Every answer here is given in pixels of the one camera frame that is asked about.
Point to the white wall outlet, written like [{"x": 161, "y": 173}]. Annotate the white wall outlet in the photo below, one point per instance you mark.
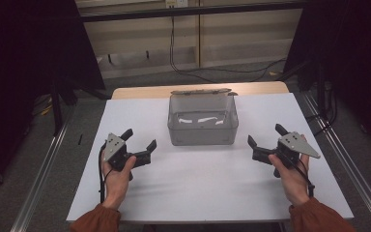
[{"x": 176, "y": 3}]

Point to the black horizontal bar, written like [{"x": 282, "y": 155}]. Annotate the black horizontal bar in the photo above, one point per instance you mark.
[{"x": 186, "y": 12}]

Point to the wooden table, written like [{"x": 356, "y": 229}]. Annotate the wooden table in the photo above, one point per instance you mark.
[{"x": 141, "y": 91}]

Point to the aluminium floor rail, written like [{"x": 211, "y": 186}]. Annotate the aluminium floor rail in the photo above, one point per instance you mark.
[
  {"x": 42, "y": 180},
  {"x": 354, "y": 167}
]

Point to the black stand pole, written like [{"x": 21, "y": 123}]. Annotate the black stand pole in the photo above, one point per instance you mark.
[{"x": 56, "y": 109}]

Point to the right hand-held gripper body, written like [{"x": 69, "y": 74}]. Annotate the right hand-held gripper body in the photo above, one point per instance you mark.
[{"x": 295, "y": 144}]

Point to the clear plastic box lid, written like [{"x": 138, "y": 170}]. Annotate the clear plastic box lid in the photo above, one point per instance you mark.
[{"x": 201, "y": 91}]

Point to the black curtain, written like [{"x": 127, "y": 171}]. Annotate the black curtain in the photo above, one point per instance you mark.
[
  {"x": 19, "y": 64},
  {"x": 357, "y": 48}
]

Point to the person's left hand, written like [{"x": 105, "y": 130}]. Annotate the person's left hand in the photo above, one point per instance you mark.
[{"x": 117, "y": 187}]

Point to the small black stick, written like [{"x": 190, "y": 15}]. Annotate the small black stick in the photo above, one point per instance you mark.
[{"x": 80, "y": 139}]

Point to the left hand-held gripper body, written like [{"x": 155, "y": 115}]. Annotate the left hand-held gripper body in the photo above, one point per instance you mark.
[{"x": 114, "y": 149}]

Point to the white board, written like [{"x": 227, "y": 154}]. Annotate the white board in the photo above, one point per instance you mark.
[{"x": 206, "y": 187}]

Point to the clear plastic box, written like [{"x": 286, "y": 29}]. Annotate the clear plastic box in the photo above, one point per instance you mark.
[{"x": 203, "y": 135}]

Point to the person's right hand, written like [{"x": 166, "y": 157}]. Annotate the person's right hand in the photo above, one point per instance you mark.
[{"x": 291, "y": 183}]

